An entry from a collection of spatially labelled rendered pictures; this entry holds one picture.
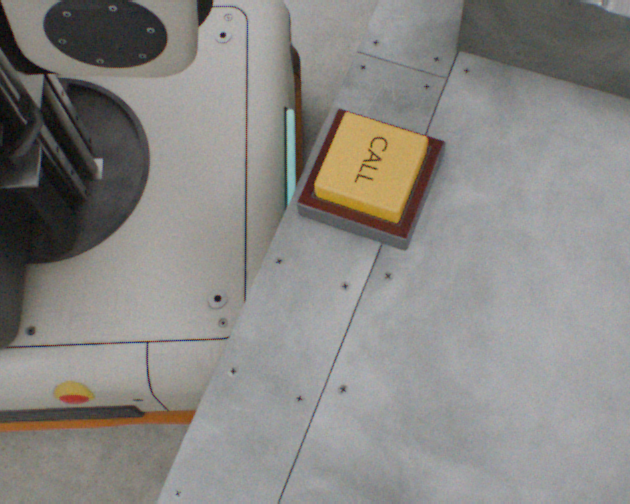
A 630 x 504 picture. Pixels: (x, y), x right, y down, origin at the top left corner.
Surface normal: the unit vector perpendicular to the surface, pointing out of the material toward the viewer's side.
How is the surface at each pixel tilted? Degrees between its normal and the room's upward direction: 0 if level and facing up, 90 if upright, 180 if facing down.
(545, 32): 90
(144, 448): 0
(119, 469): 0
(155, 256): 0
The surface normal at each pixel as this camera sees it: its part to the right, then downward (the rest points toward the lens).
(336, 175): -0.06, -0.38
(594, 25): -0.37, 0.87
